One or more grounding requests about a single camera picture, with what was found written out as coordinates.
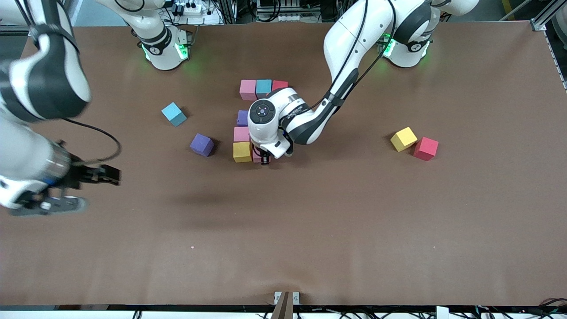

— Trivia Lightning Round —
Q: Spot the aluminium frame rail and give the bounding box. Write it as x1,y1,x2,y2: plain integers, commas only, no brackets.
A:
532,0,567,31

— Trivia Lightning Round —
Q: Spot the white power strip with plugs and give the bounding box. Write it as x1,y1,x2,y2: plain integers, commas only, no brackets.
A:
171,0,222,25

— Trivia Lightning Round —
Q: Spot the white socket strip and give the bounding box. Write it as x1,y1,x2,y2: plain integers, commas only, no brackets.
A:
257,12,303,23

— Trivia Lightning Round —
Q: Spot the small metal bracket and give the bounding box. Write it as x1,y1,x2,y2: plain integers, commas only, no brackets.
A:
273,291,301,319

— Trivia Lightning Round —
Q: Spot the yellow foam cube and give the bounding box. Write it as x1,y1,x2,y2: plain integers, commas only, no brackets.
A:
233,141,253,163
390,127,418,153

